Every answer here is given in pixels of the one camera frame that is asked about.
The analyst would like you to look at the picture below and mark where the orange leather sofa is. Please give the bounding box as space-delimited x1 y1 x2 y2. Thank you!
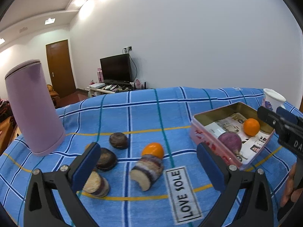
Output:
0 96 20 155

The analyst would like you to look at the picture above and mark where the brown wooden door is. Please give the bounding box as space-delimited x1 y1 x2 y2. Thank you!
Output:
46 40 76 98

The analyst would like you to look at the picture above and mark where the white floral mug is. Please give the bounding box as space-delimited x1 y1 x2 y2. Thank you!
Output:
262 88 286 112

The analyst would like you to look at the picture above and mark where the blue plaid tablecloth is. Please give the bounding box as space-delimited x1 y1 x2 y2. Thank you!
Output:
1 87 302 226

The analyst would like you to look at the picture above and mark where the white tv stand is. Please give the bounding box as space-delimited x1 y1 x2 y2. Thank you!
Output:
87 82 147 98

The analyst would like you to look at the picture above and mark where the black television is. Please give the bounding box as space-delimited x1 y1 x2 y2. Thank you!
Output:
100 54 133 82

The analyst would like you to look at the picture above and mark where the orange leather armchair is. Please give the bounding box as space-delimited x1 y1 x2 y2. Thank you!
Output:
47 85 60 108

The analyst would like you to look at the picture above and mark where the pink metal tin box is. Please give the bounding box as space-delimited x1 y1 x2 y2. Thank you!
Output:
190 102 274 170

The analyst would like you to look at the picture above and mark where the person right hand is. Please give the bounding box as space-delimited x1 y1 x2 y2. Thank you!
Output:
280 163 302 207

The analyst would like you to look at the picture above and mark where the dark passion fruit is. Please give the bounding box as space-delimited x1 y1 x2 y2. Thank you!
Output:
96 148 118 172
109 132 129 150

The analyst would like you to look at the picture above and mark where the round purple turnip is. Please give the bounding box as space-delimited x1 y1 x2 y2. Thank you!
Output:
218 132 247 159

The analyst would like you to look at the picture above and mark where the cut purple yam piece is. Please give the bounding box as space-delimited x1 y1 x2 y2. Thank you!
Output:
129 155 164 191

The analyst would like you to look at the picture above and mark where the orange fruit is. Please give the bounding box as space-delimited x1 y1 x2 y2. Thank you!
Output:
243 118 260 136
141 142 164 159

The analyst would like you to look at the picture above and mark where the lilac cylindrical container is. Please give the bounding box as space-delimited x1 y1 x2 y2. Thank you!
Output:
5 59 65 156

